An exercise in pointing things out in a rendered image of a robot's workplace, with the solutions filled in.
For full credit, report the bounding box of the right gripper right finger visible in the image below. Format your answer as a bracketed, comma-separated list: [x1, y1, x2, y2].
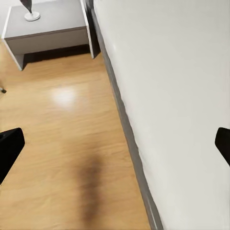
[215, 127, 230, 166]

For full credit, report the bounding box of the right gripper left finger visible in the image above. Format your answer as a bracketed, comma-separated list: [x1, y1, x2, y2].
[0, 127, 25, 185]

